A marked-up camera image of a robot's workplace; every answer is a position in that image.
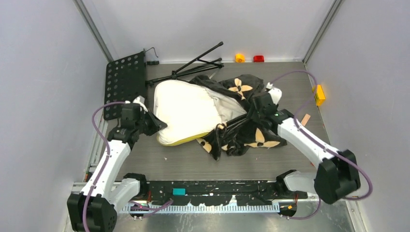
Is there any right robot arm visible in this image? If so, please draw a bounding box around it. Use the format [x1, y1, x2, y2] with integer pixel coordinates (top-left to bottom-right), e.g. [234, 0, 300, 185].
[247, 91, 361, 204]

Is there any white pillow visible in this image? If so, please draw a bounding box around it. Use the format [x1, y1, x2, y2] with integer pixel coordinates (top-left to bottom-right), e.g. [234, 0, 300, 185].
[153, 80, 246, 146]

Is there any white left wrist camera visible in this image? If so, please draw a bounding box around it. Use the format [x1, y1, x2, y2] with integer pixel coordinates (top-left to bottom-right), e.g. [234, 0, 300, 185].
[132, 96, 148, 112]

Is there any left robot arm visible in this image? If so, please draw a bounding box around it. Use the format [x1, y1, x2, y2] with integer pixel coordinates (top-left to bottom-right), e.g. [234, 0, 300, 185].
[67, 97, 167, 232]

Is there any teal block on base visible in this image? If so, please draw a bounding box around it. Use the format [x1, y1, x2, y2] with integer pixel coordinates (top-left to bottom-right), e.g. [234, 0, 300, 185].
[173, 188, 186, 196]

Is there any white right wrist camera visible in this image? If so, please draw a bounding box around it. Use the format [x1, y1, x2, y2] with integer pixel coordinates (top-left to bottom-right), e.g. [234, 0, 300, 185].
[265, 82, 282, 105]

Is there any yellow toy block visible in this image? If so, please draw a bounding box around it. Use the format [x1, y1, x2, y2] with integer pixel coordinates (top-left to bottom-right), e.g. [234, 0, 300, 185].
[312, 85, 326, 106]

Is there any black perforated music stand tray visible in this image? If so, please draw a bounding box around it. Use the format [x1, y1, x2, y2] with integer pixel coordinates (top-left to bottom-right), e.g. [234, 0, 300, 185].
[104, 51, 147, 104]

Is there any red toy block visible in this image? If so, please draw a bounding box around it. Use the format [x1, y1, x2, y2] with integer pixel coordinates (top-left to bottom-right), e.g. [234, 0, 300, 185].
[253, 55, 264, 63]

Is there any black folding tripod stand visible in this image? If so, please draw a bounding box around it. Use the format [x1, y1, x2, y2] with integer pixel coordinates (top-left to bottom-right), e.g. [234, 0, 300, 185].
[146, 42, 224, 87]

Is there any tan wooden block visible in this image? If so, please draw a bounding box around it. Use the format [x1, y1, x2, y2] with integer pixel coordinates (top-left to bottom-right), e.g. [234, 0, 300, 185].
[300, 114, 311, 126]

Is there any black floral pillowcase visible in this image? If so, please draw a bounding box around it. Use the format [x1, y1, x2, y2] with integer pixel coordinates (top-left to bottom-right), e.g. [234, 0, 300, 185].
[189, 74, 287, 160]

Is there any yellow round toy piece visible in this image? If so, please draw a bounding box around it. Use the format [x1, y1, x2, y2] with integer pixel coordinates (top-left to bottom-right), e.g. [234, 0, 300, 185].
[235, 54, 246, 63]

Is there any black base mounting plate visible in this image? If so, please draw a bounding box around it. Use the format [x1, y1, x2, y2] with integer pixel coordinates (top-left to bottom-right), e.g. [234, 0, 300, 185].
[132, 180, 308, 206]

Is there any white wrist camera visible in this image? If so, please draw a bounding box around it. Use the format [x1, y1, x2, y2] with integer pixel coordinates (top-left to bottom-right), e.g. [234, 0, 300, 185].
[132, 96, 148, 112]
[265, 82, 282, 105]

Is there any aluminium rail frame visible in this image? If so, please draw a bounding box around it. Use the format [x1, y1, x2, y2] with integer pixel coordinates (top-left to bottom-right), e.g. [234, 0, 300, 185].
[68, 179, 360, 215]

